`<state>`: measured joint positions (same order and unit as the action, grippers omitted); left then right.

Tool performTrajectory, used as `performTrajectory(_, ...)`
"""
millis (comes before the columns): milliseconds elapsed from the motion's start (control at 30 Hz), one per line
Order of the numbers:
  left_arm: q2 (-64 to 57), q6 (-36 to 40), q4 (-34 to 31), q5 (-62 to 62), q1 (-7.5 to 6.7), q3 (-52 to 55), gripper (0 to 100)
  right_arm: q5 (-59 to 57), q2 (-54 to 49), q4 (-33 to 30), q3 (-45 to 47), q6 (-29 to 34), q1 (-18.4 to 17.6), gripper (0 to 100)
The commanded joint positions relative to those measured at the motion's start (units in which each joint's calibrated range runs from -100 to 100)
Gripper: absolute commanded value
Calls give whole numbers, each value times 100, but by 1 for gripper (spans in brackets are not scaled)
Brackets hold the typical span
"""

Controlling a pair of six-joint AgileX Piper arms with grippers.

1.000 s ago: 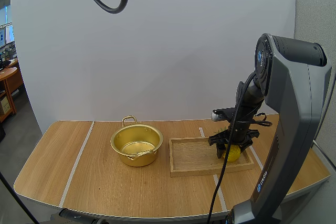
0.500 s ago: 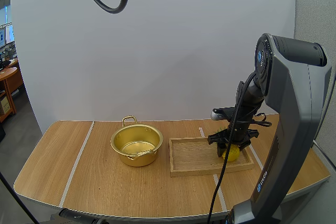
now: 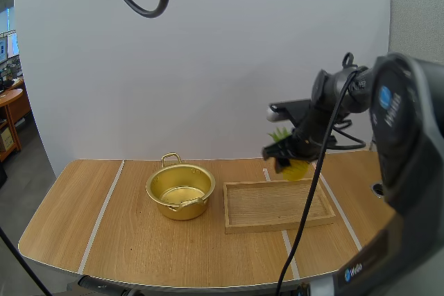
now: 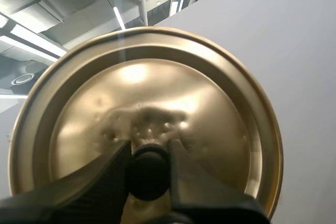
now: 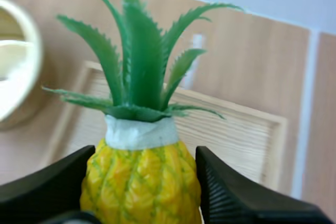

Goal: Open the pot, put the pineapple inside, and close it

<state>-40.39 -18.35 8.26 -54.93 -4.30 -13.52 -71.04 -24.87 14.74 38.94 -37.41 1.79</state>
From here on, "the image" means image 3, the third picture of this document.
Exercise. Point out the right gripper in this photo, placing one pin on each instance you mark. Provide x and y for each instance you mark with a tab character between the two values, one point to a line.
305	147

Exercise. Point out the yellow toy pineapple green crown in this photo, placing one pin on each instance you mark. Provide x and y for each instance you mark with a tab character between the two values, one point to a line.
295	172

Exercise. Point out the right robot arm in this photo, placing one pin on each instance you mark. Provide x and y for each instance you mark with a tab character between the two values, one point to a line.
399	136

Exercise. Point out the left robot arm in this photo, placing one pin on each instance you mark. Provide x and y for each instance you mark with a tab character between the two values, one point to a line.
104	287

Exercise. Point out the shallow wooden tray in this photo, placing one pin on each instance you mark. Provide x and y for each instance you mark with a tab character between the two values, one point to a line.
277	202

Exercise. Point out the brown wooden desk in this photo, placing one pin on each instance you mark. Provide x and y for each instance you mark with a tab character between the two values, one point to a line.
10	100

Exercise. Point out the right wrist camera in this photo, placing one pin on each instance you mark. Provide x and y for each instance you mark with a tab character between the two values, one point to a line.
295	107

